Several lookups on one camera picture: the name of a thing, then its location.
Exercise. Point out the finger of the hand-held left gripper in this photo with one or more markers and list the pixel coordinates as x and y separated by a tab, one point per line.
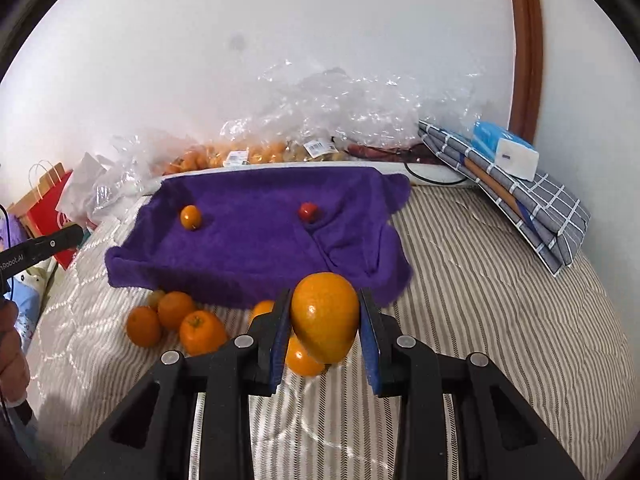
59	241

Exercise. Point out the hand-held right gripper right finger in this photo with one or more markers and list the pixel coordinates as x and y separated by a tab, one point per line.
370	355

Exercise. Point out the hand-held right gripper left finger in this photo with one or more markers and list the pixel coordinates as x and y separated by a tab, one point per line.
279	357

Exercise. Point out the yellow-orange mango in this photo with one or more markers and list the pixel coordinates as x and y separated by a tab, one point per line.
325	315

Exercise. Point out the person's left hand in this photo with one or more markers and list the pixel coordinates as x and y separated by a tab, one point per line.
11	360

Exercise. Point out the red paper bag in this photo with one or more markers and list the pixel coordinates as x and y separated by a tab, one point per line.
47	210

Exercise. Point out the light blue printed cloth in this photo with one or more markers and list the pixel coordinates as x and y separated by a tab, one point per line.
27	305

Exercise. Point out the white plastic bag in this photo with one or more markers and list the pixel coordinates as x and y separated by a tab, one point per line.
82	187

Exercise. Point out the crumpled clear plastic bag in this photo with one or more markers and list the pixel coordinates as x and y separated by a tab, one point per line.
360	110
135	165

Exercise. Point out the purple towel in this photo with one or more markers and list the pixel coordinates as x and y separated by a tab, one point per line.
250	250

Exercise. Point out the small greenish fruit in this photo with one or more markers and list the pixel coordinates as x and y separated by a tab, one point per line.
155	297

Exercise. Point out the striped bed sheet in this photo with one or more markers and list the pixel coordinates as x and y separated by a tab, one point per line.
490	335

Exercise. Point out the small orange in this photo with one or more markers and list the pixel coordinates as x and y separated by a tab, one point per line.
190	217

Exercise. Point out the small red tomato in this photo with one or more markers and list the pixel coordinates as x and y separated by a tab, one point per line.
308	212

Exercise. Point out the clear bag of oranges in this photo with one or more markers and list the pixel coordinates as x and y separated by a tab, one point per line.
225	156

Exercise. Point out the reddish sweet potatoes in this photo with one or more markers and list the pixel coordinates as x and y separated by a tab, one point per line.
375	150

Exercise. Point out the clear bag of brown fruit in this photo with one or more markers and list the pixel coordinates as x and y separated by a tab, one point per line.
312	152

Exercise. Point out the grey checkered folded cloth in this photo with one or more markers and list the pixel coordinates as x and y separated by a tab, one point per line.
530	210

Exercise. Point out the blue and white tissue pack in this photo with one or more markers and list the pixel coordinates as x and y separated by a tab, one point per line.
510	152

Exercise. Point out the brown wooden door frame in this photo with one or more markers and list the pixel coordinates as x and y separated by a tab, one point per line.
527	50

